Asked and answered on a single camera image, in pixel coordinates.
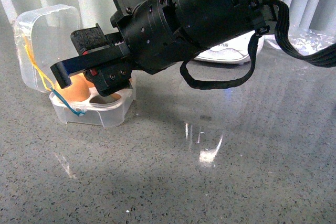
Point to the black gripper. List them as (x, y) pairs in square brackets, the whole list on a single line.
[(150, 40)]

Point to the brown egg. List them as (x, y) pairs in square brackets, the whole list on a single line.
[(78, 91), (115, 97)]

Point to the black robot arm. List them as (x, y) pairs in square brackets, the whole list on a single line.
[(208, 23)]

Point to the brown egg in box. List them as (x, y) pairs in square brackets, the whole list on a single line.
[(115, 97)]

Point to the white electric cooker appliance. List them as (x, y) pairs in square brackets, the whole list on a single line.
[(234, 51)]

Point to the clear plastic bag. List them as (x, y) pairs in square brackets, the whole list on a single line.
[(308, 41)]

